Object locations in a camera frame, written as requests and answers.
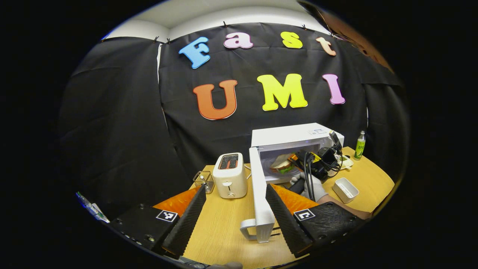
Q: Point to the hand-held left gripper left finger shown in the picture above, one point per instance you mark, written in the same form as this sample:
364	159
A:
186	224

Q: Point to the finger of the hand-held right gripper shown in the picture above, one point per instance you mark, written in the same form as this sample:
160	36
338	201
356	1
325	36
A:
295	157

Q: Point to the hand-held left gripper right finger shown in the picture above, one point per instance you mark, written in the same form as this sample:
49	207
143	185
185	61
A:
285	224

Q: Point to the sandwich with lettuce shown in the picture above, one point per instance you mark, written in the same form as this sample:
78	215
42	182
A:
282	164

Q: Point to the white microwave oven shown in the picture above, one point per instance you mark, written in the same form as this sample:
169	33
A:
283	134

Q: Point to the white divided plate with grains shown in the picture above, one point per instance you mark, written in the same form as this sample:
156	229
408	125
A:
346	162

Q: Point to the green label drink bottle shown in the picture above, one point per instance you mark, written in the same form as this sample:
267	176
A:
360	147

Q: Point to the white rectangular dish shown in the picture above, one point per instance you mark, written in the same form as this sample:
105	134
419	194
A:
345	190

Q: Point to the white toaster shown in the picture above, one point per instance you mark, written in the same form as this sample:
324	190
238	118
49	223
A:
229	177

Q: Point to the cluttered white side desk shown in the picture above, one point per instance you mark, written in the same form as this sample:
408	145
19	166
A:
91	208

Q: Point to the black backdrop cloth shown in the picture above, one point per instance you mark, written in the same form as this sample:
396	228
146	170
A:
123	142

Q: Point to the brown blurred panel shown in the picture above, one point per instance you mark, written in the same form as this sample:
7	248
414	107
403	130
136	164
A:
358	46

